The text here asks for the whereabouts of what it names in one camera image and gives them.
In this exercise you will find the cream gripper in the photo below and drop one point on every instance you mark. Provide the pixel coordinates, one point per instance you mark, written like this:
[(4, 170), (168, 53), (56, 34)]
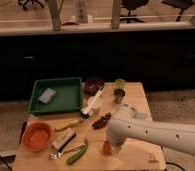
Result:
[(115, 149)]

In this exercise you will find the white dish brush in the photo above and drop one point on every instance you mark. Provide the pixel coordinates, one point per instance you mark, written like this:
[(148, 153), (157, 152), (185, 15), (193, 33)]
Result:
[(85, 111)]

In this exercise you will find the black office chair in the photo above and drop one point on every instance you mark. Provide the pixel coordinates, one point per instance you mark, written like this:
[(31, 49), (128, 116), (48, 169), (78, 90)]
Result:
[(131, 5)]

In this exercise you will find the bunch of dark grapes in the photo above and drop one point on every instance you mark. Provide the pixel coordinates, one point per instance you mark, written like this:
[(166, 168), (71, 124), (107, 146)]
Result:
[(101, 122)]

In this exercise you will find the grey sponge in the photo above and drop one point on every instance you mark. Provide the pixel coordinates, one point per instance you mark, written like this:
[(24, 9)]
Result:
[(47, 95)]

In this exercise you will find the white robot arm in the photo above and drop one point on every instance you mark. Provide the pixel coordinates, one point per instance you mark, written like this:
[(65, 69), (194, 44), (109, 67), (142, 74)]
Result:
[(127, 122)]

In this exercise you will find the orange-red apple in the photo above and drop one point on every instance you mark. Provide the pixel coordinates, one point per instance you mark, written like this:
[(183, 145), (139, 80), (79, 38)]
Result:
[(106, 148)]

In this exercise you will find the red bowl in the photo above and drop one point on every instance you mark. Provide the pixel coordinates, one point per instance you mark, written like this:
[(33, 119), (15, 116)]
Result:
[(37, 136)]

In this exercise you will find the dark maroon bowl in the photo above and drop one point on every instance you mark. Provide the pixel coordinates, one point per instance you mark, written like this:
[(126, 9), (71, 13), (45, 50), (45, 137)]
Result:
[(92, 85)]

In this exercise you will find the green cucumber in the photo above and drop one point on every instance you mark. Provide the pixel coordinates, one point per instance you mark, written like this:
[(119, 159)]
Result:
[(71, 160)]

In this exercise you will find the metal fork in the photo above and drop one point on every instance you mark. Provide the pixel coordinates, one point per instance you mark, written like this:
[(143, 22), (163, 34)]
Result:
[(54, 156)]

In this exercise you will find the wooden block brush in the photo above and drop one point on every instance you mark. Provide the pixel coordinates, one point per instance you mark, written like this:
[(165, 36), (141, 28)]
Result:
[(63, 139)]

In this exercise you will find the metal cup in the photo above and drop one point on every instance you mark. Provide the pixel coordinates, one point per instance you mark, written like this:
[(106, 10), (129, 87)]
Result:
[(118, 95)]

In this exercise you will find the green plastic tray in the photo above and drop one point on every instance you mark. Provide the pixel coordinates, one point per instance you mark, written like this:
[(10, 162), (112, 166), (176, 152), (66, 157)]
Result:
[(68, 96)]

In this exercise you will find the green cup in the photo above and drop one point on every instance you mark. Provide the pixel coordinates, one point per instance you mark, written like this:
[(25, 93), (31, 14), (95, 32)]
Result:
[(120, 83)]

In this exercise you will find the yellow banana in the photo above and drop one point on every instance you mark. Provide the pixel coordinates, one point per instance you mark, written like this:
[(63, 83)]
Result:
[(67, 124)]

